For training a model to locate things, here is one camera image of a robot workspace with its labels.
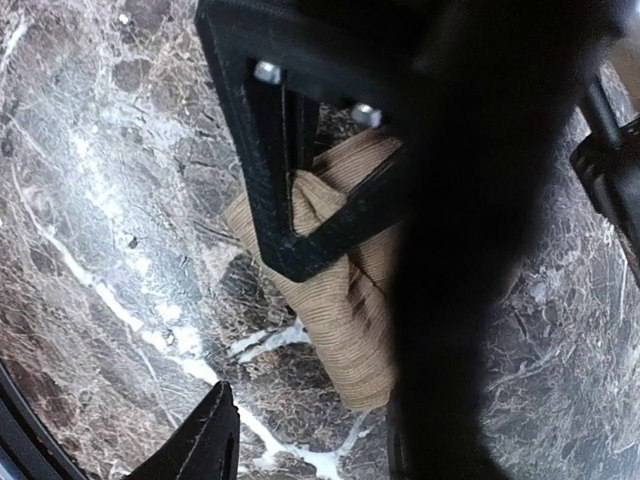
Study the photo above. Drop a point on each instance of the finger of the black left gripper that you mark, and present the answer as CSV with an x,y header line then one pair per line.
x,y
375,204

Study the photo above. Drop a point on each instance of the tan beige sock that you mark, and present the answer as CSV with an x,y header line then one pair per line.
x,y
344,308

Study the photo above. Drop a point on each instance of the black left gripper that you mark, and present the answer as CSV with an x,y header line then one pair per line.
x,y
334,51

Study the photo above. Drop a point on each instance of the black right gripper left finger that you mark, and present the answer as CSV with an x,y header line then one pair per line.
x,y
205,446

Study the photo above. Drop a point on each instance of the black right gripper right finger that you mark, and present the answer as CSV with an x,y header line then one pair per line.
x,y
504,80

